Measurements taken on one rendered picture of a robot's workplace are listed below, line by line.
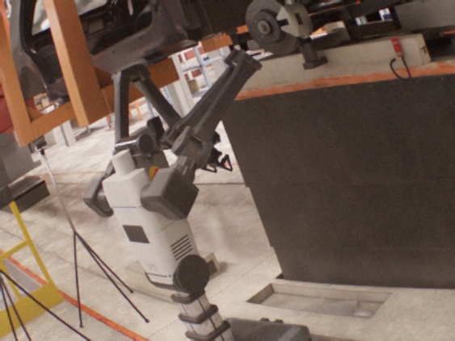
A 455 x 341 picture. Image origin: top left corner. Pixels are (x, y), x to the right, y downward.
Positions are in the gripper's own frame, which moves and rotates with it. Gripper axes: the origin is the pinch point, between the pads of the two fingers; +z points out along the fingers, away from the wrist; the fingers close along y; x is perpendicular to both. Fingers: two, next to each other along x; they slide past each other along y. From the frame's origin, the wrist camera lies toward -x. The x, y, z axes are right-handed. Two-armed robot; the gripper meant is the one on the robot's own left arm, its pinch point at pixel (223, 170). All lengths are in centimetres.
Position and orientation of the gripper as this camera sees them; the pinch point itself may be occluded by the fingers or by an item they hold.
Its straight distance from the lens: 251.0
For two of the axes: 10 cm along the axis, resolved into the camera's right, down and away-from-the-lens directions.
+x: -3.7, 8.1, -4.5
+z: 6.1, 5.8, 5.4
